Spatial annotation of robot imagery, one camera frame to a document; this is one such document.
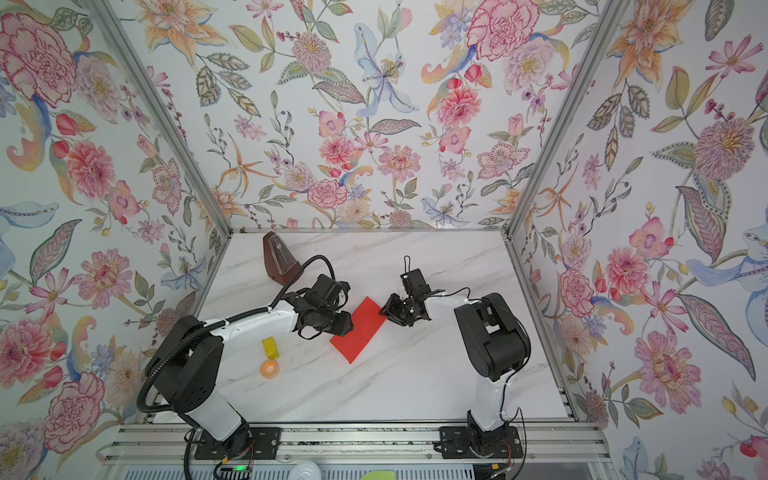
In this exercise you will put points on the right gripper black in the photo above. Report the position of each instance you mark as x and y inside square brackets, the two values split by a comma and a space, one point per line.
[392, 312]

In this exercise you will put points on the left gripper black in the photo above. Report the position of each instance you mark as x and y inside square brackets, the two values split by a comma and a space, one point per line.
[344, 326]

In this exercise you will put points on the red square paper sheet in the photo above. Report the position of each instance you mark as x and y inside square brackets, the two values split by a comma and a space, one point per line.
[366, 320]

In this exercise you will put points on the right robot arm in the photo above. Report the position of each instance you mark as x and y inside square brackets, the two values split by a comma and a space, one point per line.
[496, 343]

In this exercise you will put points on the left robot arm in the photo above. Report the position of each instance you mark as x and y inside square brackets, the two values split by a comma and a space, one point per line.
[182, 375]

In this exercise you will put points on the yellow block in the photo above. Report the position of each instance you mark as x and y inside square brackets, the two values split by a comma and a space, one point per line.
[270, 348]

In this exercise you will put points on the brown wooden metronome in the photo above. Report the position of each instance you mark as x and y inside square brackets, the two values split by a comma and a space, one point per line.
[280, 264]

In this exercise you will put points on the white round object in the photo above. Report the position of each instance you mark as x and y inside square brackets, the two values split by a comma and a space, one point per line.
[305, 470]

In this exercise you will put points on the green object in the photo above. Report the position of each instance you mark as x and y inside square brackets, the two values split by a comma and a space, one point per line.
[379, 475]

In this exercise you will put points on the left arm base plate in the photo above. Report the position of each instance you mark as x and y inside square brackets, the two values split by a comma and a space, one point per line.
[257, 443]

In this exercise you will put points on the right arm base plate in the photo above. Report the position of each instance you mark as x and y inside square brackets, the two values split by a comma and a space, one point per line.
[464, 442]

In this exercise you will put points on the aluminium front rail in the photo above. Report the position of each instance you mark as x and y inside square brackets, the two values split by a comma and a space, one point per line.
[378, 442]

